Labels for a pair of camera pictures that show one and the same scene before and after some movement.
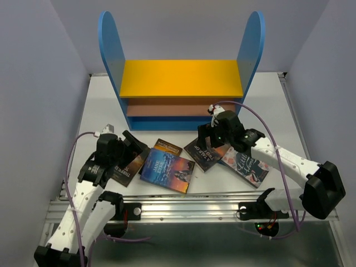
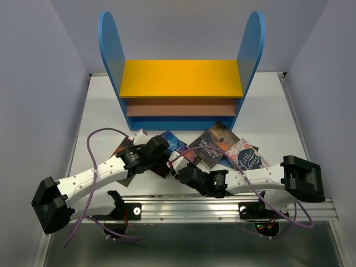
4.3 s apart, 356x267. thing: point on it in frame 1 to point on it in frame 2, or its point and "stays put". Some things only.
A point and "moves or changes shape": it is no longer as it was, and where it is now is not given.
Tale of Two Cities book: (206, 158) stays put
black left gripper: (136, 146) to (163, 158)
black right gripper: (204, 130) to (190, 165)
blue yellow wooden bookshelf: (178, 94) stays put
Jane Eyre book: (167, 170) moves or changes shape
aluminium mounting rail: (163, 207) stays put
